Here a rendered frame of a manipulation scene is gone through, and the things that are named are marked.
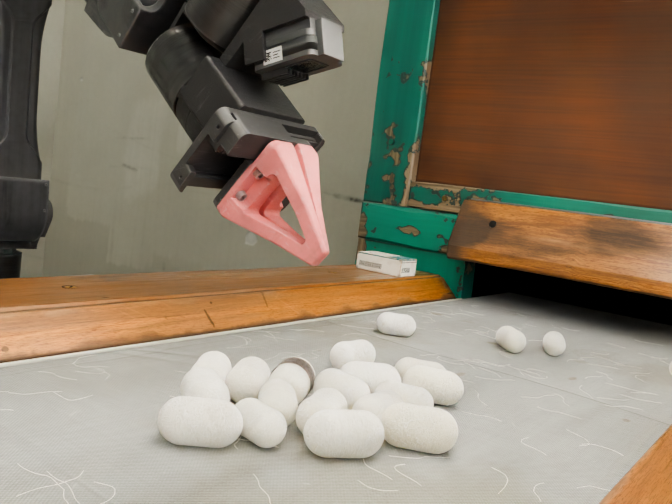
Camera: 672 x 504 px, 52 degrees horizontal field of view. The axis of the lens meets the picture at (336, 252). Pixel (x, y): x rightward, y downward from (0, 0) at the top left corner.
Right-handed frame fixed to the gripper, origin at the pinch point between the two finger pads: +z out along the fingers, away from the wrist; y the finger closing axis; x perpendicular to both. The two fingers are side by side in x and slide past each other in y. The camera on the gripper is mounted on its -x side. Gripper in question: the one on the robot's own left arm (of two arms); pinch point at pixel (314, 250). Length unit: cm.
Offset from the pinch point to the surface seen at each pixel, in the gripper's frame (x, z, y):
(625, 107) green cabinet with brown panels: -17.0, -5.1, 42.0
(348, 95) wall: 34, -84, 120
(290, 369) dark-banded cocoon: 0.6, 7.6, -8.0
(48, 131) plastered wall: 129, -166, 110
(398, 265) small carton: 10.1, -6.2, 30.6
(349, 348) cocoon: 2.1, 6.4, 0.2
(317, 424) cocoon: -2.4, 11.8, -12.3
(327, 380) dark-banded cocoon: 0.1, 9.0, -6.5
